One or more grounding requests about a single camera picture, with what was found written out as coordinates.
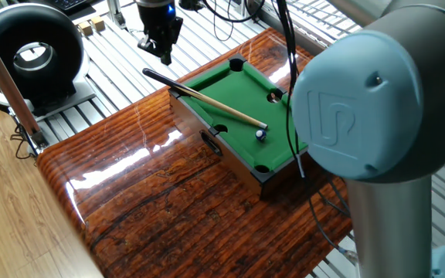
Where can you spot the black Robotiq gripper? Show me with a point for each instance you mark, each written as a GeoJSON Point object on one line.
{"type": "Point", "coordinates": [158, 21]}

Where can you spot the white and blue pool ball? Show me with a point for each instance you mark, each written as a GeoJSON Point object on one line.
{"type": "Point", "coordinates": [260, 135]}

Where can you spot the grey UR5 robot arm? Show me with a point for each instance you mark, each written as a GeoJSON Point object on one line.
{"type": "Point", "coordinates": [361, 104]}

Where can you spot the mini green felt pool table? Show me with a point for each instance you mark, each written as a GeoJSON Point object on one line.
{"type": "Point", "coordinates": [242, 96]}

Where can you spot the small black device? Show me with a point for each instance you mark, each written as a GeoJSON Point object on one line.
{"type": "Point", "coordinates": [189, 4]}

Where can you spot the small wooden block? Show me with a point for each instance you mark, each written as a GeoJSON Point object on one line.
{"type": "Point", "coordinates": [98, 23]}
{"type": "Point", "coordinates": [85, 28]}

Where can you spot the black keyboard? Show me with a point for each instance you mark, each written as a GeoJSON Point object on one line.
{"type": "Point", "coordinates": [66, 4]}

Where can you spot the aluminium upright bracket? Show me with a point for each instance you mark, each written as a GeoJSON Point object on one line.
{"type": "Point", "coordinates": [115, 13]}

